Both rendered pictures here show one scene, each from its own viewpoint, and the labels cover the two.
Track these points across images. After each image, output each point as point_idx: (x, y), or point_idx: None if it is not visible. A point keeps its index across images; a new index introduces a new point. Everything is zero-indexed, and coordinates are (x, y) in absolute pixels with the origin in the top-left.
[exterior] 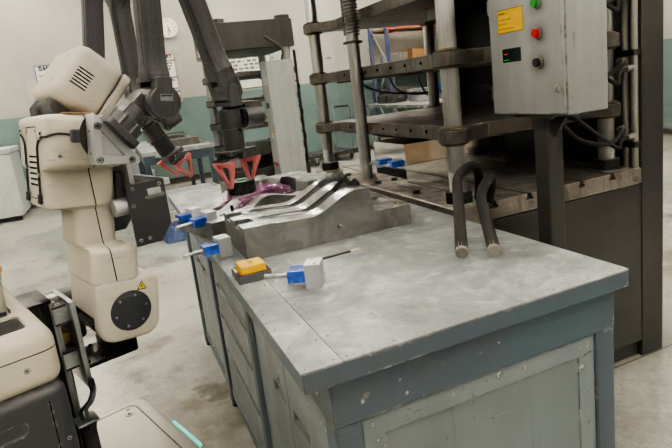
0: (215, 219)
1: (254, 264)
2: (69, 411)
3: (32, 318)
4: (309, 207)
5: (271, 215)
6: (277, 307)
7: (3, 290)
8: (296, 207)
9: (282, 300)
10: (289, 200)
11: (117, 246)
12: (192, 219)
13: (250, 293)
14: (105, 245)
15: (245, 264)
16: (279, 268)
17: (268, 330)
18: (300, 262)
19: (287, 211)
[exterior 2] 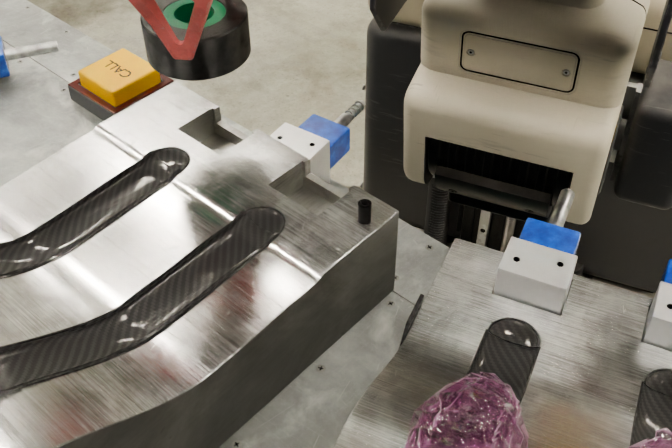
0: (491, 281)
1: (99, 61)
2: (369, 66)
3: None
4: (24, 269)
5: (153, 189)
6: (10, 24)
7: None
8: (96, 290)
9: (9, 39)
10: (182, 385)
11: None
12: (548, 223)
13: (87, 49)
14: None
15: (122, 59)
16: (73, 133)
17: None
18: (27, 164)
19: (114, 241)
